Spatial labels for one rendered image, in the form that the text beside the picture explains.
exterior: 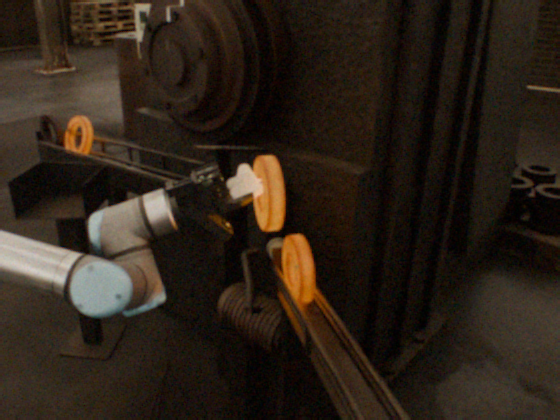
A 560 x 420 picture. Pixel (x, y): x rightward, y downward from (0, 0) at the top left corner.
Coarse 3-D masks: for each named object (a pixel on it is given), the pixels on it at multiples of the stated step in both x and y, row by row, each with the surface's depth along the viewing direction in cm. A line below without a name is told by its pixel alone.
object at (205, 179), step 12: (216, 168) 100; (192, 180) 97; (204, 180) 96; (216, 180) 97; (168, 192) 97; (180, 192) 98; (192, 192) 98; (204, 192) 97; (216, 192) 99; (228, 192) 103; (180, 204) 101; (192, 204) 100; (204, 204) 98; (216, 204) 98; (180, 216) 98
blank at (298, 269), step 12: (288, 240) 113; (300, 240) 109; (288, 252) 114; (300, 252) 107; (288, 264) 116; (300, 264) 106; (312, 264) 106; (288, 276) 116; (300, 276) 105; (312, 276) 106; (300, 288) 106; (312, 288) 106; (300, 300) 108
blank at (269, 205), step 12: (264, 156) 101; (264, 168) 97; (276, 168) 97; (264, 180) 98; (276, 180) 96; (264, 192) 99; (276, 192) 96; (264, 204) 99; (276, 204) 96; (264, 216) 101; (276, 216) 97; (264, 228) 102; (276, 228) 101
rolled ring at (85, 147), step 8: (72, 120) 216; (80, 120) 211; (88, 120) 211; (72, 128) 217; (88, 128) 208; (72, 136) 219; (88, 136) 208; (72, 144) 218; (88, 144) 209; (80, 152) 210; (88, 152) 211
